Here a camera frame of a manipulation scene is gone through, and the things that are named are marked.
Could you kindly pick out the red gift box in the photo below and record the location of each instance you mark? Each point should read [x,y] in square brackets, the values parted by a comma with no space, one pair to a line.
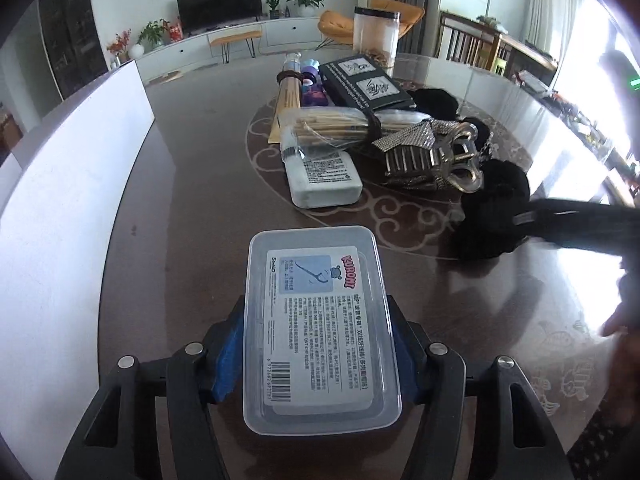
[176,31]

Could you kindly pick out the wooden bench with metal legs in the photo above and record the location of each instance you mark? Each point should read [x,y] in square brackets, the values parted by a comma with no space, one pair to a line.
[235,40]

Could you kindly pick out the white television cabinet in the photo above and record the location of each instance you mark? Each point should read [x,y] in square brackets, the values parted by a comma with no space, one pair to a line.
[210,47]

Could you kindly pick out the bushy potted plant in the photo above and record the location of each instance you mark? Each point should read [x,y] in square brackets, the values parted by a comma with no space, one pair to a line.
[152,34]

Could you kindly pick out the black television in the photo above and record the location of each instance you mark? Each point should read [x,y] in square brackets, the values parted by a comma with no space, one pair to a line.
[220,4]

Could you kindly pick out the clear jar with black lid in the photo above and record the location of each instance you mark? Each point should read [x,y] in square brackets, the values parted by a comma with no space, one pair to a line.
[376,32]

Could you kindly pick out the white round vase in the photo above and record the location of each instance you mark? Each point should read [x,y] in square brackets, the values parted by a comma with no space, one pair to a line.
[136,51]

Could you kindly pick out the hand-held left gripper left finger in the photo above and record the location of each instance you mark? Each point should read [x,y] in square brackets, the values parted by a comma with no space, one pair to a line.
[227,360]

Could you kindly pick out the dark glass display cabinet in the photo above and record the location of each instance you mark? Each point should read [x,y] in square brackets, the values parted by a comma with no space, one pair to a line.
[72,30]

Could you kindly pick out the person's right hand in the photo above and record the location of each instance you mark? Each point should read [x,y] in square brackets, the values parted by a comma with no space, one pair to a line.
[627,320]

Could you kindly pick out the clear plastic box with label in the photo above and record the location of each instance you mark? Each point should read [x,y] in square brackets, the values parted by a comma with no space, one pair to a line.
[315,330]

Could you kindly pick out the wooden chair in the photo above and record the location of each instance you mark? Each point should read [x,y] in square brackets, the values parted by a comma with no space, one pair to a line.
[467,40]

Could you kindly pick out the orange lounge chair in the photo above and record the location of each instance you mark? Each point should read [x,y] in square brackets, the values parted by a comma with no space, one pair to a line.
[345,22]

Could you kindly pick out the bundle of bamboo sticks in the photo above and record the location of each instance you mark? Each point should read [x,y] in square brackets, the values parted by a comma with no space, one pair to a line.
[345,125]

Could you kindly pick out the black fluffy pompom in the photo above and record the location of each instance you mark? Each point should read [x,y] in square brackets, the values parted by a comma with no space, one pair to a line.
[437,104]
[492,210]

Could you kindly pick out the red flowers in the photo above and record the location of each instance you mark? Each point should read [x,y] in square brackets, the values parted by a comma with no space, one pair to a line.
[119,42]

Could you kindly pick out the black box with white pictures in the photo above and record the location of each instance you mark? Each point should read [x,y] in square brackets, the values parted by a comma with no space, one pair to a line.
[367,82]

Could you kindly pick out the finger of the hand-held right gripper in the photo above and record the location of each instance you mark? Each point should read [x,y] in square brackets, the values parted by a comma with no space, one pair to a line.
[555,222]

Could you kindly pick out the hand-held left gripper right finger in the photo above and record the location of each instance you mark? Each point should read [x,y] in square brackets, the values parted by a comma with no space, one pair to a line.
[406,360]

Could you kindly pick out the silver glitter hair clip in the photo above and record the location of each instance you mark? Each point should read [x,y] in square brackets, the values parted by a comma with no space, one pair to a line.
[405,136]

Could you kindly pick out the small green potted plant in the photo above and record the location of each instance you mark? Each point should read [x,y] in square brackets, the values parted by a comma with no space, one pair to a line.
[273,6]

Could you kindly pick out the silver metal hair claw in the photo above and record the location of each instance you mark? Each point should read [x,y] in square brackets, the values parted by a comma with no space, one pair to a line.
[440,165]

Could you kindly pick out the white rectangular bottle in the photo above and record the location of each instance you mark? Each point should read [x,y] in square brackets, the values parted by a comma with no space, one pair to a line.
[322,175]

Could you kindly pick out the wooden side table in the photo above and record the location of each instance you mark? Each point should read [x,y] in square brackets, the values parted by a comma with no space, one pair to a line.
[530,57]

